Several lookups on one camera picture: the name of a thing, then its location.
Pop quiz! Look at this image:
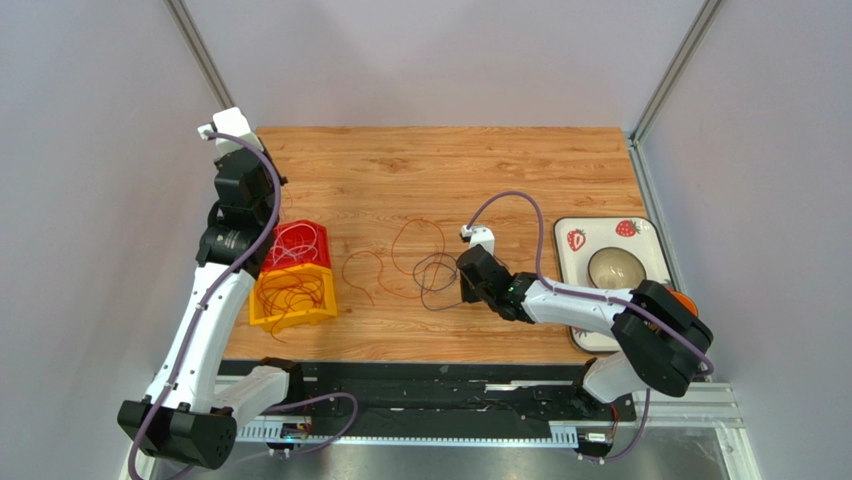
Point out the blue cable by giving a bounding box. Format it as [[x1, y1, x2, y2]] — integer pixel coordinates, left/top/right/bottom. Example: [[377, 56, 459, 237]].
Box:
[[411, 251, 467, 313]]

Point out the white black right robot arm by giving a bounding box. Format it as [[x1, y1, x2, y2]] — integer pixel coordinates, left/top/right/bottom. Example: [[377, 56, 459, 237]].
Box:
[[457, 226, 713, 404]]

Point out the yellow plastic bin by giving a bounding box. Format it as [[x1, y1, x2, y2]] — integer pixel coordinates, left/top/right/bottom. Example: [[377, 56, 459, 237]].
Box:
[[248, 264, 338, 334]]

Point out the purple left arm hose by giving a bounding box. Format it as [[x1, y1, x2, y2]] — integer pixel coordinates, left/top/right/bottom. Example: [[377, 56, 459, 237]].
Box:
[[126, 131, 359, 480]]

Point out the red cable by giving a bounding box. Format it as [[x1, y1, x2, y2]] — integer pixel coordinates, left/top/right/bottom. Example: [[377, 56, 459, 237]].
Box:
[[256, 269, 327, 344]]

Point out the red plastic bin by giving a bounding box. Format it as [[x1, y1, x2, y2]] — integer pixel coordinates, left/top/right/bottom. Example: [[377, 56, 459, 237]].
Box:
[[261, 220, 331, 271]]

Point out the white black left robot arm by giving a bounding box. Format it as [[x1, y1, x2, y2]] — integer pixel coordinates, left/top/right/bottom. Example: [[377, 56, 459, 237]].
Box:
[[117, 107, 299, 479]]

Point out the purple right arm hose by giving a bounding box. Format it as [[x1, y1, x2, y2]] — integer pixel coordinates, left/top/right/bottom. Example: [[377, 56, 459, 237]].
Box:
[[465, 190, 715, 464]]

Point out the orange round object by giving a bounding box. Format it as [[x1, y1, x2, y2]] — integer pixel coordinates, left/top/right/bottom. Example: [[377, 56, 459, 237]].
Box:
[[669, 290, 699, 316]]

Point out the pink cable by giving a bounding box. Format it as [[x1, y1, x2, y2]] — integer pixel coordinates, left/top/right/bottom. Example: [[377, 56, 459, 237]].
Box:
[[272, 179, 297, 264]]

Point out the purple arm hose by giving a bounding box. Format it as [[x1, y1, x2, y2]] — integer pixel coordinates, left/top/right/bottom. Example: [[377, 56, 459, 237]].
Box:
[[126, 131, 359, 480], [465, 190, 715, 464]]

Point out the beige ceramic bowl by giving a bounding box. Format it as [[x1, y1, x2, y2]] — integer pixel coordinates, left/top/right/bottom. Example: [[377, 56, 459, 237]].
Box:
[[587, 247, 647, 289]]

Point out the white cable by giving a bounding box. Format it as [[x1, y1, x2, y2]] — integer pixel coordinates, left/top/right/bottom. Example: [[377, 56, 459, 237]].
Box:
[[269, 224, 321, 264]]

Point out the strawberry pattern tray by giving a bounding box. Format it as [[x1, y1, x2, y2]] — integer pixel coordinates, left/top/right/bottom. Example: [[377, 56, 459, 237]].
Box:
[[553, 216, 674, 354]]

